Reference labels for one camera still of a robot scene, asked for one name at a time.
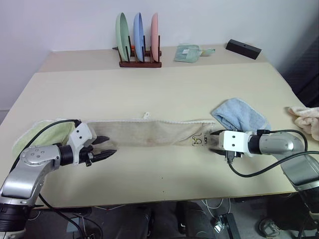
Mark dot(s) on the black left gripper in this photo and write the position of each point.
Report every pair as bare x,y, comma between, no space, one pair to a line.
87,155

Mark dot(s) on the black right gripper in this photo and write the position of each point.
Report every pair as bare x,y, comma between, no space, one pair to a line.
233,156

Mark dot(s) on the long beige towel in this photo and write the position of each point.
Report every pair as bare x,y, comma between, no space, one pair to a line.
154,134

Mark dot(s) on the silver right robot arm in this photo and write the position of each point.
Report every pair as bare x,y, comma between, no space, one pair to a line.
296,159

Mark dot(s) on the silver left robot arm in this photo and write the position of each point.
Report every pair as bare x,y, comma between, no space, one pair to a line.
27,171

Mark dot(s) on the light blue towel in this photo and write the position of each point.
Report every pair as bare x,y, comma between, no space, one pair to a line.
240,114

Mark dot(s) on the light green towel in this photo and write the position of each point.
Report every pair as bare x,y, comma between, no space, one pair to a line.
47,135

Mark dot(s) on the pale pink towel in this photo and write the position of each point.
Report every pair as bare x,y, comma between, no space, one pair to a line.
307,119

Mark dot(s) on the dark rounded shape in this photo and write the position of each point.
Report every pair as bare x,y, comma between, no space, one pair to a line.
194,221

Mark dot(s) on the black metal stand foot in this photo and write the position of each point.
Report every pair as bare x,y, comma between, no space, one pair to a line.
228,225

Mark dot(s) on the dark wooden plate rack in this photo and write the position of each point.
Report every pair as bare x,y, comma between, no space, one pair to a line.
139,64

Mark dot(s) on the folded teal cloth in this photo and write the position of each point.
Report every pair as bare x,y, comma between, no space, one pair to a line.
185,53

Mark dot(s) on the black rectangular box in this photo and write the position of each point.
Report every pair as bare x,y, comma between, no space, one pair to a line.
243,49

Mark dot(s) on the grey sneaker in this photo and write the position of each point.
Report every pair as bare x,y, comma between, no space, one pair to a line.
269,228

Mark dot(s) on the green plate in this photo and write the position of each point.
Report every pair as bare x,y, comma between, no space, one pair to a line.
122,35

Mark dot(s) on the dark textured chair back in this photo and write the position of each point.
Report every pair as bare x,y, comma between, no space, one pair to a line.
302,62

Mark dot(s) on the blue plate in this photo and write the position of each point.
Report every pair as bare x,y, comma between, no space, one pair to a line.
138,35

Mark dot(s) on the pink plate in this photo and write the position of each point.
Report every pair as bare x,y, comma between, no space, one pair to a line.
155,35

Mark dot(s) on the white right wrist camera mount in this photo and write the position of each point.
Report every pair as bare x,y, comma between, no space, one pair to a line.
234,140

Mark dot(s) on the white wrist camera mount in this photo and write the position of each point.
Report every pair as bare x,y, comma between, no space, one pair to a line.
79,135
234,140

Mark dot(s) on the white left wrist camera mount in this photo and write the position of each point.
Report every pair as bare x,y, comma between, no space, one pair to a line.
79,135

